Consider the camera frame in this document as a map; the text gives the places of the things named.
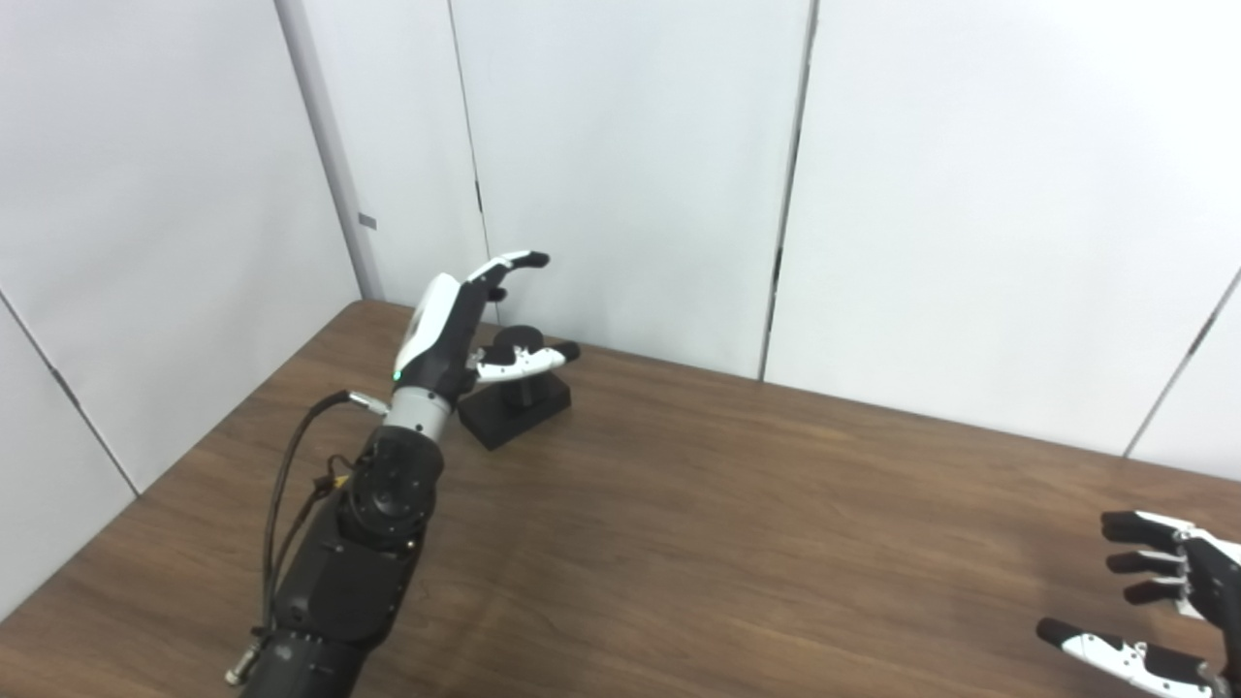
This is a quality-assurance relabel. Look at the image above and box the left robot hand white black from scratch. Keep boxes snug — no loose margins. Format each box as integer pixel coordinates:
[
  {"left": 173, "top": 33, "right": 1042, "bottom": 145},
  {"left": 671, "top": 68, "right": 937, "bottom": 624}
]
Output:
[{"left": 393, "top": 250, "right": 583, "bottom": 403}]

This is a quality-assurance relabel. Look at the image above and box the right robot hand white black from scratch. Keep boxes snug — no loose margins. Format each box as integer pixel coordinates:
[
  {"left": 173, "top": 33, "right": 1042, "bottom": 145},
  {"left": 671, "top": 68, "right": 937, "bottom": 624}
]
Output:
[{"left": 1035, "top": 510, "right": 1241, "bottom": 698}]

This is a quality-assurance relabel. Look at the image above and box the black peg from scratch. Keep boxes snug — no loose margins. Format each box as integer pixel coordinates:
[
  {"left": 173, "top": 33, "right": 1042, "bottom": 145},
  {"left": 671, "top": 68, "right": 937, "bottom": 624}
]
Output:
[{"left": 458, "top": 325, "right": 573, "bottom": 451}]

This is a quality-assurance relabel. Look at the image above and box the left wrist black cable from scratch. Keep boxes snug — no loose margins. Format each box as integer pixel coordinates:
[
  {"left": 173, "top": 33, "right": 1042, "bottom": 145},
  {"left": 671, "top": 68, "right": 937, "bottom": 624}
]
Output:
[{"left": 225, "top": 389, "right": 391, "bottom": 686}]

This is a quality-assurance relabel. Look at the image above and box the grey wall corner post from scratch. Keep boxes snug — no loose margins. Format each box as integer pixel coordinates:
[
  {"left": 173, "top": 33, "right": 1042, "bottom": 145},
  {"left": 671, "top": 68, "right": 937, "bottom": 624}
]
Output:
[{"left": 274, "top": 0, "right": 386, "bottom": 302}]

